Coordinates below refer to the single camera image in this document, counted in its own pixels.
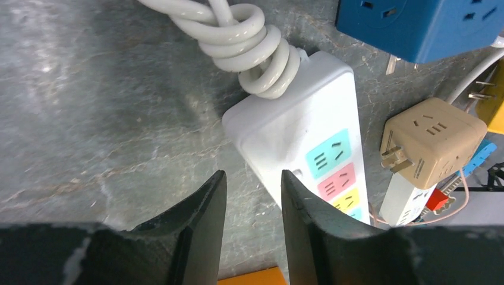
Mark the yellow cube socket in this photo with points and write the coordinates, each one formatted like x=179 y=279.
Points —
x=489 y=102

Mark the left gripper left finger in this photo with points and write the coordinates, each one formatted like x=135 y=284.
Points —
x=182 y=245

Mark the small white power strip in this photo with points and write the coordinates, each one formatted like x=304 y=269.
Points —
x=403 y=202

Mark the long white power strip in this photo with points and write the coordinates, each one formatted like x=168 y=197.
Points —
x=312 y=130

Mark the blue cube socket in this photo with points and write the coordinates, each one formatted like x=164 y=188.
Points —
x=422 y=31

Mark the grey ruler strip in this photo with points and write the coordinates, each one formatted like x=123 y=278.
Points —
x=446 y=189

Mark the tan wooden cube socket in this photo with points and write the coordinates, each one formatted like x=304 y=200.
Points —
x=430 y=141

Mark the black mini tripod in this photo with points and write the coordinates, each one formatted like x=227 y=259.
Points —
x=494 y=179

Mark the light blue plug adapter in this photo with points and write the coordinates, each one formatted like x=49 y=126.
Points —
x=484 y=150

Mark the small red cube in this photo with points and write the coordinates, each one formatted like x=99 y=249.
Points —
x=437 y=200

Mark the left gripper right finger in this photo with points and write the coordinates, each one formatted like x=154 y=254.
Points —
x=326 y=246

